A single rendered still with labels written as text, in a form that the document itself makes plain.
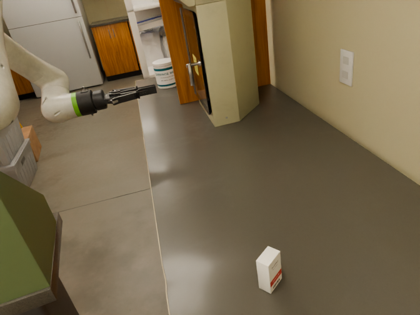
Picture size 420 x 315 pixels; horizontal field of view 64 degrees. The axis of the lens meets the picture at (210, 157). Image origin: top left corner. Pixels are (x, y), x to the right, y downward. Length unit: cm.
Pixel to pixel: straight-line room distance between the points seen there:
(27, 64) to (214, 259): 95
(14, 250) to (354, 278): 71
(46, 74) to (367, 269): 121
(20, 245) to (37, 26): 564
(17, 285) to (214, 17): 101
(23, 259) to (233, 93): 94
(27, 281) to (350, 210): 78
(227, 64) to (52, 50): 518
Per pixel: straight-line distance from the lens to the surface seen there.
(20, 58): 137
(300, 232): 86
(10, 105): 89
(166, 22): 166
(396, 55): 107
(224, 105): 139
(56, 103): 137
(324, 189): 99
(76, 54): 630
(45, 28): 631
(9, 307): 94
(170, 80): 203
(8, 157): 333
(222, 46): 133
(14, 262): 87
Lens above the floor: 152
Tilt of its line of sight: 29 degrees down
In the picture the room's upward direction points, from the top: 10 degrees counter-clockwise
